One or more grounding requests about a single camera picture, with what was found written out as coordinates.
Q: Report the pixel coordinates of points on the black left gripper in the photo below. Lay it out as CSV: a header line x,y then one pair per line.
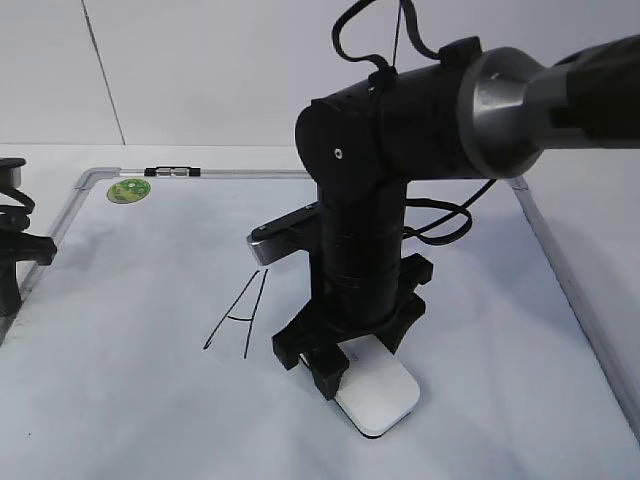
x,y
17,247

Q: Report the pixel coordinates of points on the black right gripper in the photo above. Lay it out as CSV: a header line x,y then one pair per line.
x,y
386,307

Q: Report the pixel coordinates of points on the white board eraser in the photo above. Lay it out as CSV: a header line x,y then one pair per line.
x,y
375,394

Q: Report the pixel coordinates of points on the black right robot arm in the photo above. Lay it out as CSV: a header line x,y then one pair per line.
x,y
473,115

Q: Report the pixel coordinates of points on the round green magnet sticker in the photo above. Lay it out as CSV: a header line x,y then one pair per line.
x,y
128,191

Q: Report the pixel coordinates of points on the black marker clip holder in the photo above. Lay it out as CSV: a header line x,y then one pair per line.
x,y
172,171

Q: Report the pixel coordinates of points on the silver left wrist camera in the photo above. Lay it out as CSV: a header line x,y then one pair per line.
x,y
10,171

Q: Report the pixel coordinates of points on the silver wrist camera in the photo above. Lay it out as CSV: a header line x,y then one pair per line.
x,y
298,230
10,171

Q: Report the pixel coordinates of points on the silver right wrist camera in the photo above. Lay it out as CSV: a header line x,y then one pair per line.
x,y
298,230

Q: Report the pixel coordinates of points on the white board with aluminium frame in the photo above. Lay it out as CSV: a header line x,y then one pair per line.
x,y
144,352

